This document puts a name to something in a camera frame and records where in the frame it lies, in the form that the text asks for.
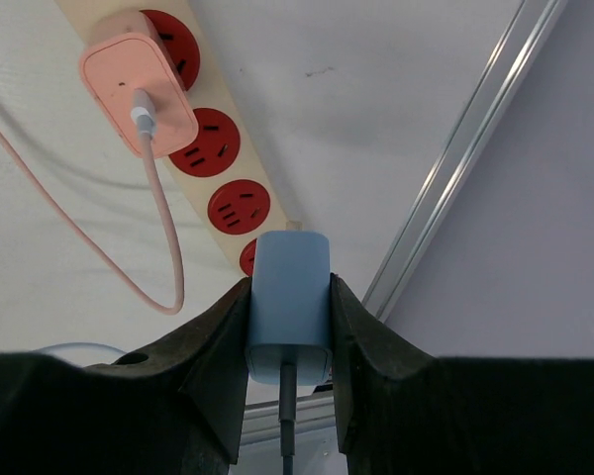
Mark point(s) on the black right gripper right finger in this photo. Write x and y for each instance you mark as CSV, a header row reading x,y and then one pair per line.
x,y
400,410

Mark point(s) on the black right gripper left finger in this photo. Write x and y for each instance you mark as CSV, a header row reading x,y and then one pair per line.
x,y
174,406

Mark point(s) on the blue charger plug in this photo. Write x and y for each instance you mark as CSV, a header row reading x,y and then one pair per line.
x,y
289,314

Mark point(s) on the pink charger plug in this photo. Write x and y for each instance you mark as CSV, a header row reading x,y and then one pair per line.
x,y
138,94

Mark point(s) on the beige power strip red sockets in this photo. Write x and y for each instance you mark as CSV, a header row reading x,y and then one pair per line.
x,y
220,172

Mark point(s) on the aluminium frame rail front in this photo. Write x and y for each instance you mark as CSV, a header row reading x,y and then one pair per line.
x,y
262,421

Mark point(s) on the aluminium side rail right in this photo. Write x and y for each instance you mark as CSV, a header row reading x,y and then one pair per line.
x,y
504,71

